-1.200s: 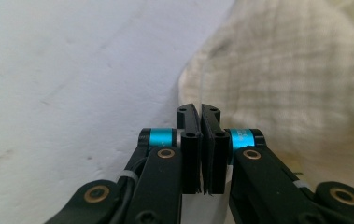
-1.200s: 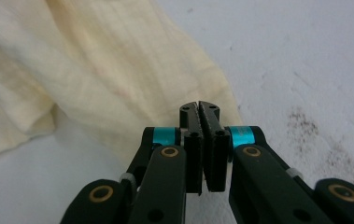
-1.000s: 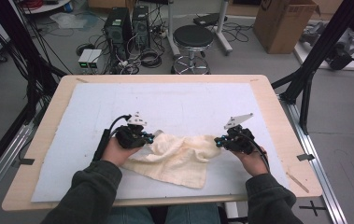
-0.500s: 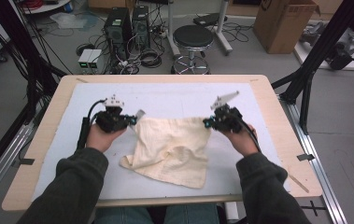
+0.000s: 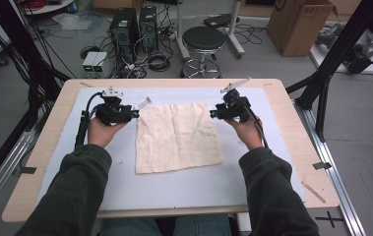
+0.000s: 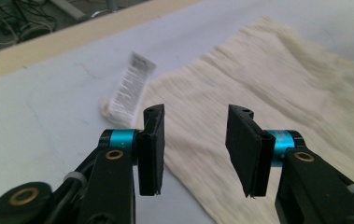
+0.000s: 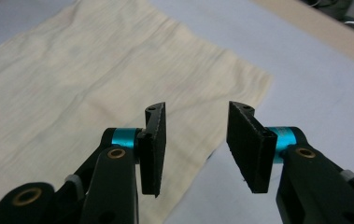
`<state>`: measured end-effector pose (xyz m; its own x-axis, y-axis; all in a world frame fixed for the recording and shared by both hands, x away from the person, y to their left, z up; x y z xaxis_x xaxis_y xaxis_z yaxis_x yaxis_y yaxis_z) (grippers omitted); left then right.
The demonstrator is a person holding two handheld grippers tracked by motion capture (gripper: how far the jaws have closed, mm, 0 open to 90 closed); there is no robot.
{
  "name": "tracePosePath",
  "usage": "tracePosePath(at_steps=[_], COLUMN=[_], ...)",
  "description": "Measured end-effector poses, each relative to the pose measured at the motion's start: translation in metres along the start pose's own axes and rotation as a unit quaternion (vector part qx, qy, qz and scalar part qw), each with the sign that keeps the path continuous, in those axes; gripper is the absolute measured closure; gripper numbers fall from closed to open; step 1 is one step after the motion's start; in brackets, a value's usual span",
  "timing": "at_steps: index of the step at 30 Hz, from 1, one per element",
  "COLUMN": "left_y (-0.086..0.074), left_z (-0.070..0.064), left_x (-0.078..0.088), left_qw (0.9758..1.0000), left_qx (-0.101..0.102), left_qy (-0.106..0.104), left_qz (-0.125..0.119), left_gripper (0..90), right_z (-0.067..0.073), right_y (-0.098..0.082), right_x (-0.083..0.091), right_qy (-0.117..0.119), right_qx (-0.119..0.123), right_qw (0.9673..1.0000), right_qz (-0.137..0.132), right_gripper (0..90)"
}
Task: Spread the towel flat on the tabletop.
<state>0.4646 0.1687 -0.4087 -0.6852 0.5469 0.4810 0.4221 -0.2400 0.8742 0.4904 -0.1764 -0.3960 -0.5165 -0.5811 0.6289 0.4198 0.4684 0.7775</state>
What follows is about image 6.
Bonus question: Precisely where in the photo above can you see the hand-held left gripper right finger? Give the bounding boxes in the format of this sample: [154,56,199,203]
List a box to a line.
[225,104,306,199]

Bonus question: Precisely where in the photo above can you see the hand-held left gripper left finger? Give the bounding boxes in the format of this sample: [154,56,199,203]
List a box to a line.
[99,103,165,197]

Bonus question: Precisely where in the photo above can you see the cream printed cloth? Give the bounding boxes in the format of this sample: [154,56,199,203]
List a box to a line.
[99,15,354,224]

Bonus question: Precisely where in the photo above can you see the white foam board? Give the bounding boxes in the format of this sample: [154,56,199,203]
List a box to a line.
[0,0,354,224]

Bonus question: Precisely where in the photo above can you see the tangle of floor cables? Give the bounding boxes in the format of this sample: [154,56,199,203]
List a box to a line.
[0,0,59,57]

